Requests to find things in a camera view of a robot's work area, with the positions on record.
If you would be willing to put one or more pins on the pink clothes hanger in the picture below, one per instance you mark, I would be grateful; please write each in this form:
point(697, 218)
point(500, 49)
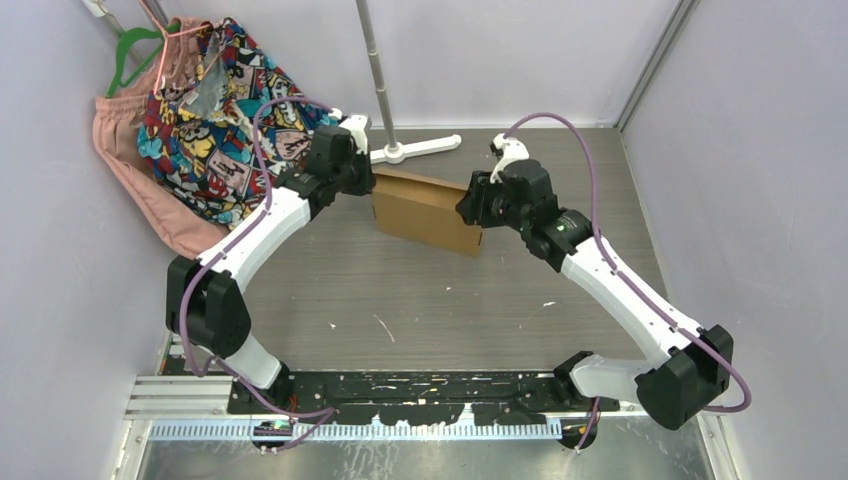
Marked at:
point(168, 37)

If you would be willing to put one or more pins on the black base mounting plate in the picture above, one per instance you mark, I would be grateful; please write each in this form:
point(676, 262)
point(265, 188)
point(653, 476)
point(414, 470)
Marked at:
point(435, 405)

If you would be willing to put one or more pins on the brown cardboard box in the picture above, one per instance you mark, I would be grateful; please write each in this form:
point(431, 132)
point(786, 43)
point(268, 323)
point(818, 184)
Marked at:
point(422, 209)

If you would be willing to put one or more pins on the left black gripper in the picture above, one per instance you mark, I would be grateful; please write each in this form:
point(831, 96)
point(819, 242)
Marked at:
point(368, 184)

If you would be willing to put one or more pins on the white stand with pole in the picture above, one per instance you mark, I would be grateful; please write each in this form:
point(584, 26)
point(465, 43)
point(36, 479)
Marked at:
point(394, 151)

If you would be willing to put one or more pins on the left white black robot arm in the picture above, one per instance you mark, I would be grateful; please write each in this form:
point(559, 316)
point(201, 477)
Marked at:
point(204, 296)

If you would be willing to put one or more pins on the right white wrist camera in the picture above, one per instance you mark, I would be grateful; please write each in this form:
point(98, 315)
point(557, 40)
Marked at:
point(507, 150)

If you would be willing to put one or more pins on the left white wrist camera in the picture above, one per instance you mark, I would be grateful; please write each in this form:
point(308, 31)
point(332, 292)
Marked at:
point(357, 124)

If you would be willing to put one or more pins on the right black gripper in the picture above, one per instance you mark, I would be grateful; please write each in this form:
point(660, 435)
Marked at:
point(474, 210)

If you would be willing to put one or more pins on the green clothes hanger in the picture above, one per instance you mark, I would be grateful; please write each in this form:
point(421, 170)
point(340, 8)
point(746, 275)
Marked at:
point(126, 42)

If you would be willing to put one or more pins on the pink shorts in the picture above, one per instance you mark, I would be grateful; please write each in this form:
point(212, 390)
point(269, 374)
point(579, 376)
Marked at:
point(117, 123)

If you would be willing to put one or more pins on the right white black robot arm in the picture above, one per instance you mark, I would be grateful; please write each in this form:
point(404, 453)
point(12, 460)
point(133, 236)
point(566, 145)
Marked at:
point(684, 366)

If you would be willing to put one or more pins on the aluminium frame rail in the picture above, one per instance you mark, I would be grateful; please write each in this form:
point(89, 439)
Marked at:
point(376, 316)

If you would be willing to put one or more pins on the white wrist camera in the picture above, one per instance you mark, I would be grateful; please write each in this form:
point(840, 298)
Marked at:
point(507, 150)
point(357, 124)

